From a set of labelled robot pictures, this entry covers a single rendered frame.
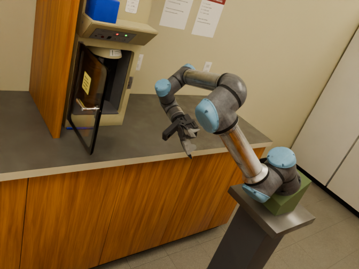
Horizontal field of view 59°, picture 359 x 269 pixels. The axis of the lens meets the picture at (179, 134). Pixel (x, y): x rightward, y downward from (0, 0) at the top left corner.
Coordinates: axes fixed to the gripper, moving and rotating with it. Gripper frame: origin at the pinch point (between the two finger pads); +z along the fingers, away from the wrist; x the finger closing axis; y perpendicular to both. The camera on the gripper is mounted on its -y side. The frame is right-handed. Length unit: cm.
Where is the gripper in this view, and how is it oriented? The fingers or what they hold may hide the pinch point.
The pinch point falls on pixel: (192, 149)
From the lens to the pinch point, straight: 140.2
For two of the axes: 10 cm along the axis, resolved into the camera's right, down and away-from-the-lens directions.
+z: 4.2, 7.0, -5.8
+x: -0.9, 6.7, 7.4
